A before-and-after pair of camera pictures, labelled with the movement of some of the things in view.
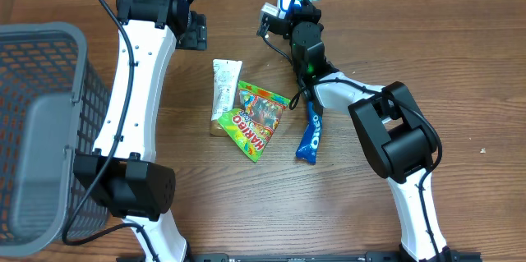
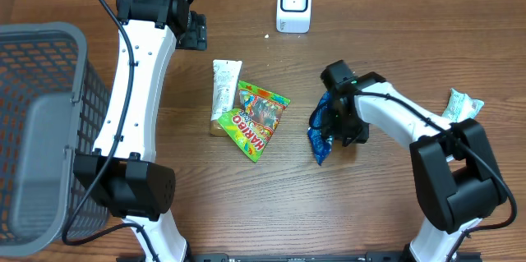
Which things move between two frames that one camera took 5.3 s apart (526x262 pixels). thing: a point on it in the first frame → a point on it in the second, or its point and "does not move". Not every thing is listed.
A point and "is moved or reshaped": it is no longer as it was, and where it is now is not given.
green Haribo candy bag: (252, 124) does not move
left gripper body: (196, 37) does not move
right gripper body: (303, 9) → (346, 126)
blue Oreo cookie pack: (308, 149) is moved or reshaped
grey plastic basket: (53, 102) does not move
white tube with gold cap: (225, 77) does not move
